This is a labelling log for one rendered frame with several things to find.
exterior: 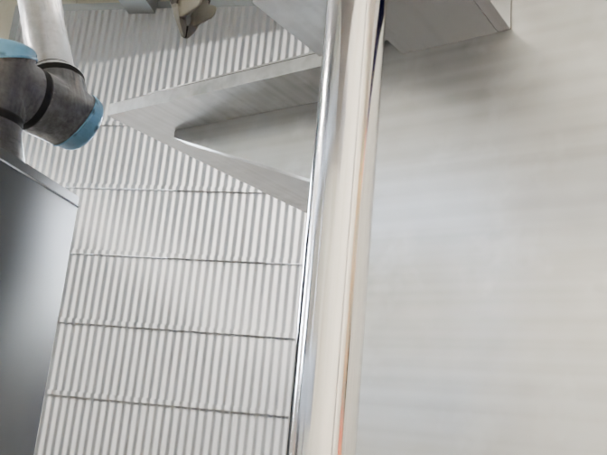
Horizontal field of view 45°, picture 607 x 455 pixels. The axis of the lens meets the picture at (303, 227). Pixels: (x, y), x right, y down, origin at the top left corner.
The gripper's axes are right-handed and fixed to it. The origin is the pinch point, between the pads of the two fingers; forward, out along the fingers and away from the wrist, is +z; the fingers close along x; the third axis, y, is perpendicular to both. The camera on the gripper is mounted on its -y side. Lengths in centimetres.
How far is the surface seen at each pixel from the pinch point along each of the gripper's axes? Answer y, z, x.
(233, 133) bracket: 16.6, 22.0, -2.5
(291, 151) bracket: 27.5, 26.3, -2.5
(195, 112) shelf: 12.3, 19.6, -6.5
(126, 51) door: -298, -175, 225
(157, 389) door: -245, 52, 247
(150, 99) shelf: 7.4, 18.7, -11.0
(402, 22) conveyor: 52, 21, -18
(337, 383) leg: 57, 59, -34
